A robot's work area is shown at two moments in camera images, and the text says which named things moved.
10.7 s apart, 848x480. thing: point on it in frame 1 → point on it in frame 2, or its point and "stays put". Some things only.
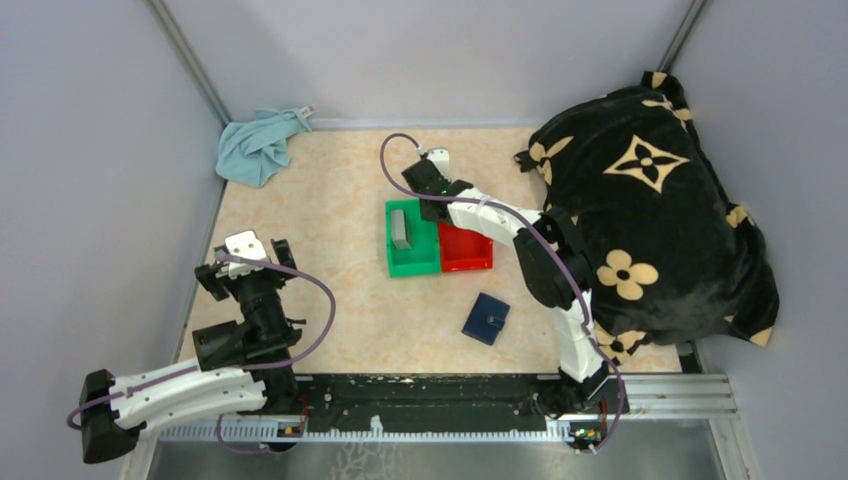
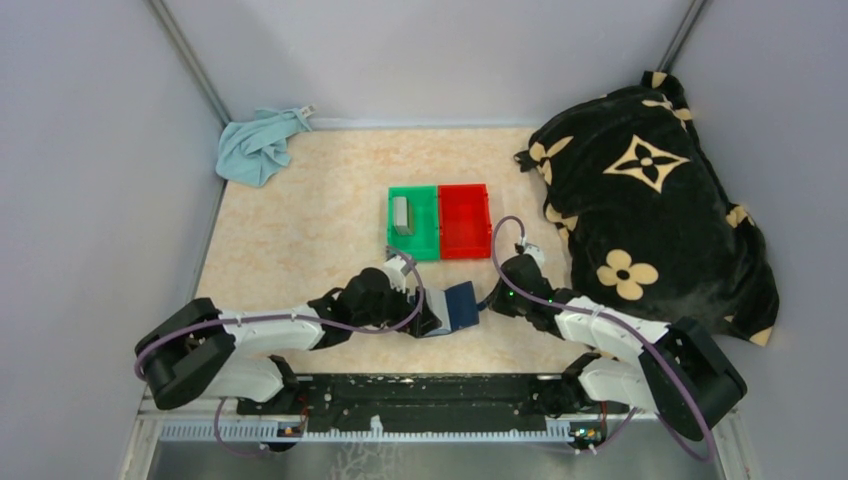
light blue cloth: (250, 151) stays put
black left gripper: (224, 286) → (424, 323)
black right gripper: (422, 211) → (496, 302)
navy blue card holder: (486, 319) → (455, 307)
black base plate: (423, 399) stays put
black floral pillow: (674, 257) stays put
